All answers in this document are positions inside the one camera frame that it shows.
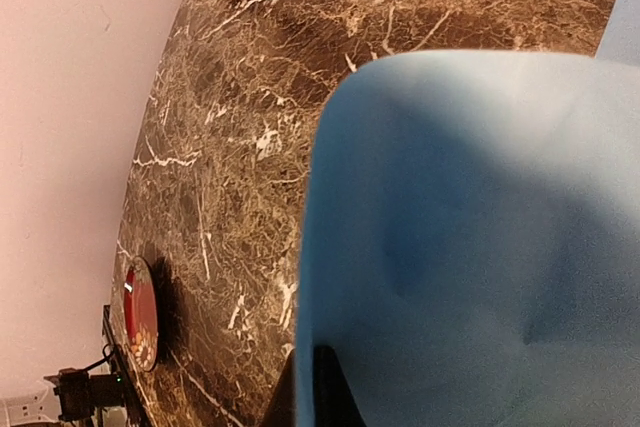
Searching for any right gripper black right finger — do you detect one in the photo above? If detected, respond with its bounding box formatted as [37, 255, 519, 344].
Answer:
[313, 345, 365, 427]

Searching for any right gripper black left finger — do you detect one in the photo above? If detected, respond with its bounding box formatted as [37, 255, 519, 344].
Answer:
[260, 354, 295, 427]

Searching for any blue wrapping paper sheet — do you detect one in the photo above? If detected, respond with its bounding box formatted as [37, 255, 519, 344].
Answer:
[295, 0, 639, 426]

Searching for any red floral plate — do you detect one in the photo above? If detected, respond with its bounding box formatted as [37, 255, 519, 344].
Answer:
[123, 256, 159, 372]

